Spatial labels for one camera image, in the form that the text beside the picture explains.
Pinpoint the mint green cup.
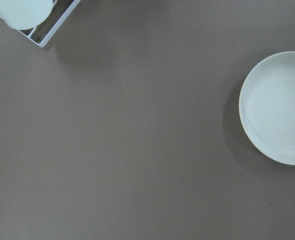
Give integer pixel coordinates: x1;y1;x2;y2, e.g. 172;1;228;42
0;0;54;30

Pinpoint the white wire cup rack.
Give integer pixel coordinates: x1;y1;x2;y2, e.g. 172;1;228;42
0;0;80;48

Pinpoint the cream round plate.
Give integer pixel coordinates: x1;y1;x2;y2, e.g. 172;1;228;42
238;51;295;166

